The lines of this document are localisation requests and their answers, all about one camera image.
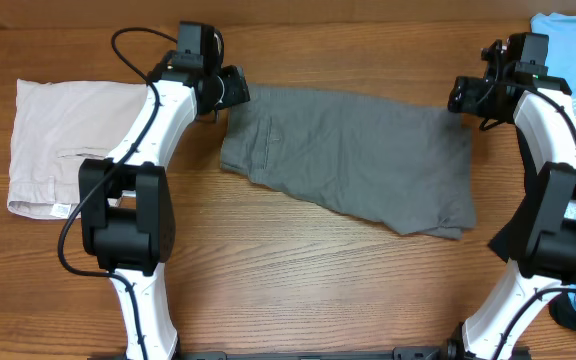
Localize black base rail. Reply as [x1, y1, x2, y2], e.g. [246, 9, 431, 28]
[172, 346, 474, 360]

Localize grey shorts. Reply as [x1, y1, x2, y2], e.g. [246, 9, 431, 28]
[220, 85, 476, 239]

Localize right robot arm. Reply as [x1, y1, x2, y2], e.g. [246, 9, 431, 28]
[431, 32, 576, 359]

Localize folded beige shorts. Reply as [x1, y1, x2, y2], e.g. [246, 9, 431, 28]
[7, 79, 148, 220]

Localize black garment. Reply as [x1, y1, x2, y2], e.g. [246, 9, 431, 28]
[488, 129, 576, 331]

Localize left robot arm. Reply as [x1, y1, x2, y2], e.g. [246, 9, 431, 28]
[74, 21, 250, 359]

